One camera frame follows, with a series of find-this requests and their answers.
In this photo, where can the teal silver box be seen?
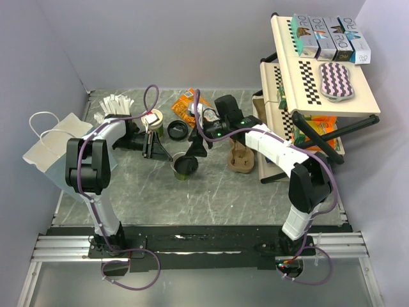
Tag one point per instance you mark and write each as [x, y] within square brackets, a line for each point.
[305, 40]

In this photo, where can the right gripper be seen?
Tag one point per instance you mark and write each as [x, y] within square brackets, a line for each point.
[196, 149]

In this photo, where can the orange snack bag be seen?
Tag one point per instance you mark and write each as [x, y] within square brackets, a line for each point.
[183, 108]

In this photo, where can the white blue box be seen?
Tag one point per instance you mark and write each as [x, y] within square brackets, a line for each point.
[361, 51]

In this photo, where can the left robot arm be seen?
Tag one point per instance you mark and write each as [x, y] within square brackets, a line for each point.
[108, 230]

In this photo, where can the orange chip bag on shelf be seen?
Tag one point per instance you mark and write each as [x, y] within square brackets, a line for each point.
[324, 125]

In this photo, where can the brown snack bag on shelf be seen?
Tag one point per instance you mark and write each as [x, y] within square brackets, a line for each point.
[259, 105]

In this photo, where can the green small box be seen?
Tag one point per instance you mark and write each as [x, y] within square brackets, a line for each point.
[281, 98]

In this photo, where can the blue white paper bag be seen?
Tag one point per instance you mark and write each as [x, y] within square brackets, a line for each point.
[54, 153]

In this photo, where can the green paper coffee cup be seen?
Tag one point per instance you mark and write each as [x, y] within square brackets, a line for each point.
[178, 176]

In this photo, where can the black silver box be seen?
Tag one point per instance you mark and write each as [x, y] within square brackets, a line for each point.
[340, 40]

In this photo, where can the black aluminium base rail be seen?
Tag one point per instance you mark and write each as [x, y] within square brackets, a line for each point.
[199, 247]

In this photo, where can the silver blue box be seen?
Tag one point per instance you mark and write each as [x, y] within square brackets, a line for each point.
[326, 47]

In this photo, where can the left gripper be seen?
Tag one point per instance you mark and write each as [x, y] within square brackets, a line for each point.
[153, 148]

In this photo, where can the black cup lid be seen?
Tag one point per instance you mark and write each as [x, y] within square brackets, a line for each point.
[186, 165]

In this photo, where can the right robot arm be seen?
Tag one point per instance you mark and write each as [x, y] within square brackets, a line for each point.
[310, 179]

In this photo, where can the white wrapped straws bundle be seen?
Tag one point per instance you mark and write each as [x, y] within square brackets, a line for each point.
[114, 104]

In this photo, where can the stack of green paper cups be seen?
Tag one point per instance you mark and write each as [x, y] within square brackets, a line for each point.
[153, 121]

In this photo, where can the pink black striped sponge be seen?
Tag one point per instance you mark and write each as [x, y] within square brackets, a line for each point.
[335, 82]

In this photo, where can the brown cardboard cup carrier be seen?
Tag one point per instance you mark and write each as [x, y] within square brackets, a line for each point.
[240, 157]

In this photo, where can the stack of black cup lids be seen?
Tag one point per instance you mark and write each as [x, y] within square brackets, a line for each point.
[177, 130]

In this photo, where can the beige black shelf rack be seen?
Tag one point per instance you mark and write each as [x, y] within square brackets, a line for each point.
[301, 79]

